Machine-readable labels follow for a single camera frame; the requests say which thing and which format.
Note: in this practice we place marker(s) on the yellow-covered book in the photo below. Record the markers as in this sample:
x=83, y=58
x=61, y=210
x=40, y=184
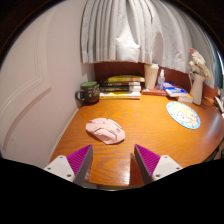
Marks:
x=125, y=79

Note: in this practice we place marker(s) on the clear spray bottle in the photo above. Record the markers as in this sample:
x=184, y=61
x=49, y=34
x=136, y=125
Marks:
x=161, y=81

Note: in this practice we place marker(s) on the cream ceramic vase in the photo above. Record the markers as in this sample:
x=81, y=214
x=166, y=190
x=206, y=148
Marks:
x=196, y=90

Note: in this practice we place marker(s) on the red-brown book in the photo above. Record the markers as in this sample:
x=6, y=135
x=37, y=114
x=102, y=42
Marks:
x=151, y=92

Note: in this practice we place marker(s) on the orange-covered book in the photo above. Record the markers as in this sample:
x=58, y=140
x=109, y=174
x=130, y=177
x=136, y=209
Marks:
x=186, y=98

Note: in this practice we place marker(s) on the round cartoon-print mouse pad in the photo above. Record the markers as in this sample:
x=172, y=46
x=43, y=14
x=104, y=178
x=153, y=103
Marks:
x=183, y=115

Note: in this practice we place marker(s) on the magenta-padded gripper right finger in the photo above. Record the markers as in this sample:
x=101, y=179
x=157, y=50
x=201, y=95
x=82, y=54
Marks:
x=165, y=166

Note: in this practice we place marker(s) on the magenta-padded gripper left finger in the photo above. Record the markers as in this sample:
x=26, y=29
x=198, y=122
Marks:
x=60, y=166

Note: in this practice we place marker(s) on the white pleated curtain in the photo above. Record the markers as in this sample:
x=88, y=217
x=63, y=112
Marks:
x=133, y=30

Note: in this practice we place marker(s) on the cream tumbler with lid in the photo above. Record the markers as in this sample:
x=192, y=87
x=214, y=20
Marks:
x=151, y=76

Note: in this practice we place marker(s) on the pink computer mouse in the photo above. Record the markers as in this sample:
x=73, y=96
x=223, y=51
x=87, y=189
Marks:
x=105, y=130

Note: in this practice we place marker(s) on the dark glass window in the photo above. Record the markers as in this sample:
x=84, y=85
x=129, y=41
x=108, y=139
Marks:
x=220, y=70

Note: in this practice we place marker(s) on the black-covered book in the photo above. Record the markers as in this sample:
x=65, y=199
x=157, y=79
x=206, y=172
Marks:
x=116, y=89
x=116, y=84

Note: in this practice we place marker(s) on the white flat device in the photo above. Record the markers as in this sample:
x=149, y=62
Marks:
x=220, y=104

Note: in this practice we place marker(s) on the dark mug with green rim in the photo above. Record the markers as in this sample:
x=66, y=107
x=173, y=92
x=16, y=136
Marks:
x=90, y=92

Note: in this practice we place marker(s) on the white flower bouquet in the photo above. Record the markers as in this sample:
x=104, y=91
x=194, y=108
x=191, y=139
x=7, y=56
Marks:
x=200, y=65

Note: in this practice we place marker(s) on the blue-covered book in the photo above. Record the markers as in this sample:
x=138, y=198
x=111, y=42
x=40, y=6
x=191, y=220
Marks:
x=174, y=90

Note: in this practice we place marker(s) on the yellow-spined white book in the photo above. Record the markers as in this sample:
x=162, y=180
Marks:
x=118, y=95

